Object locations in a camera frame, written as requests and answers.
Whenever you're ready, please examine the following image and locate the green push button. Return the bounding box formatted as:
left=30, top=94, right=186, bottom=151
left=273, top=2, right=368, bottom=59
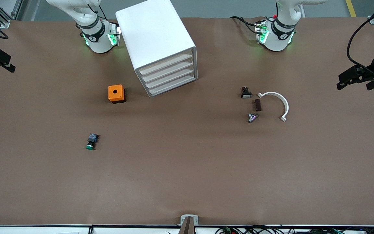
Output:
left=85, top=133, right=99, bottom=151

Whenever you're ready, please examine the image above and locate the white drawer cabinet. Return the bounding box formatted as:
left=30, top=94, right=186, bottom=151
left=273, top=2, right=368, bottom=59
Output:
left=115, top=0, right=198, bottom=98

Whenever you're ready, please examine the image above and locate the white curved plastic arc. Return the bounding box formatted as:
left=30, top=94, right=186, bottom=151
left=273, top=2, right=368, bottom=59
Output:
left=257, top=92, right=289, bottom=123

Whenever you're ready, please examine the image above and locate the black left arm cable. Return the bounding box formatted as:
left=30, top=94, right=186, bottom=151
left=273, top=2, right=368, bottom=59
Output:
left=347, top=0, right=374, bottom=75

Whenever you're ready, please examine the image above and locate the orange button enclosure box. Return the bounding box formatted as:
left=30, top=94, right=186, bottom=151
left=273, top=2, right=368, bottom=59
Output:
left=108, top=84, right=126, bottom=104

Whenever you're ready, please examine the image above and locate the black base cable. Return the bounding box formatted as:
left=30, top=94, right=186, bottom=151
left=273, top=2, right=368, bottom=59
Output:
left=229, top=16, right=259, bottom=33

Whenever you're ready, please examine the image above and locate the black cable bundle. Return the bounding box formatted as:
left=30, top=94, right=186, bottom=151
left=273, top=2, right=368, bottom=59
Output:
left=215, top=226, right=374, bottom=234

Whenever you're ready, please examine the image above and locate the grey metal bracket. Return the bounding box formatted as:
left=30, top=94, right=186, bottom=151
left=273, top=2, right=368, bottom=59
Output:
left=181, top=214, right=199, bottom=226

